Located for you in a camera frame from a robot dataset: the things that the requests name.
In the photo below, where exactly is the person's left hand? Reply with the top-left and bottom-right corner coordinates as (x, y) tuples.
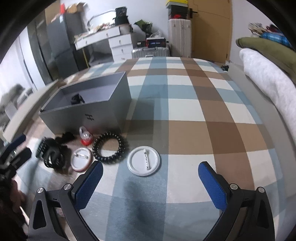
(8, 180), (26, 213)

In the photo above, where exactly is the white blanket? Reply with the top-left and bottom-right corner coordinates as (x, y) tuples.
(239, 48), (296, 135)

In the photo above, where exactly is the white round badge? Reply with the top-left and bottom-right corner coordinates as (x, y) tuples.
(127, 146), (161, 177)

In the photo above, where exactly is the large cardboard box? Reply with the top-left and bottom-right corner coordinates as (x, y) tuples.
(45, 8), (61, 24)

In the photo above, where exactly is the black hair claw clip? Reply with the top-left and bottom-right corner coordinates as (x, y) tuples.
(35, 137), (67, 168)

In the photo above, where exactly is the metal arch frame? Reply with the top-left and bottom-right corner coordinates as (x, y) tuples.
(87, 10), (116, 28)

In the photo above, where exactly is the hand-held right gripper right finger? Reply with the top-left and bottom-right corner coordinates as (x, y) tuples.
(198, 161), (275, 241)

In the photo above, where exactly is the black box blue label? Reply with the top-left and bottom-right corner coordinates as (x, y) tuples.
(146, 38), (167, 48)

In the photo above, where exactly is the desk clutter pile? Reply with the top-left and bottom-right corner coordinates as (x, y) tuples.
(76, 22), (117, 39)

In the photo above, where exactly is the checkered bed sheet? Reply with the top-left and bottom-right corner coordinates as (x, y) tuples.
(14, 56), (287, 241)

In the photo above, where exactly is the black spiral hair tie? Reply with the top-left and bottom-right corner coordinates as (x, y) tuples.
(92, 131), (129, 165)

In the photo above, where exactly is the pink-rimmed round badge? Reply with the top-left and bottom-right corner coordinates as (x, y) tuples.
(70, 148), (93, 172)

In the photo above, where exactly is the dark glass-door cabinet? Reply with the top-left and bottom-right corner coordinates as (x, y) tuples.
(26, 17), (58, 85)

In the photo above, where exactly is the grey storage box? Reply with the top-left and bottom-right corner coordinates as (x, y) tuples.
(39, 71), (132, 135)

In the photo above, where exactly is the green cloth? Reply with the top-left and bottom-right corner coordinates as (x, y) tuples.
(235, 37), (296, 80)

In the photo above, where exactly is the white suitcase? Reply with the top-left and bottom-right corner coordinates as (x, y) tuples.
(168, 19), (192, 58)

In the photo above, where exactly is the green leafy bundle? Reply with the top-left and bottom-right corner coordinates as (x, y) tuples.
(134, 20), (154, 35)

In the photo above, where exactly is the grey refrigerator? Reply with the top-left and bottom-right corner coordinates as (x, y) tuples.
(46, 11), (80, 73)

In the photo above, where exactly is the small black accessory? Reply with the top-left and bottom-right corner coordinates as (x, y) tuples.
(70, 93), (85, 105)

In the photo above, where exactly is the wooden door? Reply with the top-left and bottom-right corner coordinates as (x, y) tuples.
(192, 0), (232, 64)

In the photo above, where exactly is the red and clear hair accessory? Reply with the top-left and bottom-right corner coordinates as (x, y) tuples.
(79, 126), (93, 146)

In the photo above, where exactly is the pile of colourful clothes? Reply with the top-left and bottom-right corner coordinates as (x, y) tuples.
(248, 22), (289, 48)

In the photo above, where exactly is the black shoe box red print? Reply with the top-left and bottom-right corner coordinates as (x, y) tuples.
(168, 5), (191, 20)

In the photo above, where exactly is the black bag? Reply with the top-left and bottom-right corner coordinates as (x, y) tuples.
(112, 7), (130, 26)

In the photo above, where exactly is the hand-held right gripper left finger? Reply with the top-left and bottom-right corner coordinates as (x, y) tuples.
(28, 160), (104, 241)

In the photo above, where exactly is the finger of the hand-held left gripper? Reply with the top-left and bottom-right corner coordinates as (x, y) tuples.
(8, 148), (32, 167)
(3, 135), (26, 151)

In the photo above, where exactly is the white desk with drawers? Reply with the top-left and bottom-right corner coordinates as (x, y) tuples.
(74, 24), (137, 62)

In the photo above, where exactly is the silver suitcase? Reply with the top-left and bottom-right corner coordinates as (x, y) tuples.
(131, 46), (171, 61)

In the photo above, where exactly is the open cardboard box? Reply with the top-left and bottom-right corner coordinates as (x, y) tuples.
(59, 2), (86, 15)

